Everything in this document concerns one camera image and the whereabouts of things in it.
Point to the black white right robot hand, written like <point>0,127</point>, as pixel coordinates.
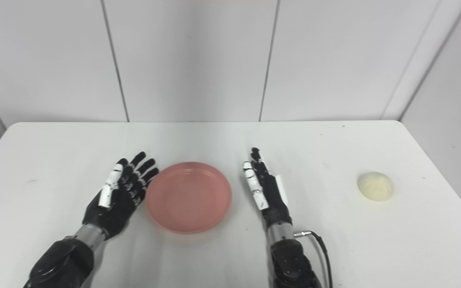
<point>274,200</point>

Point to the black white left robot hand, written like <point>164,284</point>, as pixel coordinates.
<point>114,212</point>

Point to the pink round plate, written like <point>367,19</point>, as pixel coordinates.
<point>188,198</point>

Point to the white steamed bun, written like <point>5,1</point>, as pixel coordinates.
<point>375,186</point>

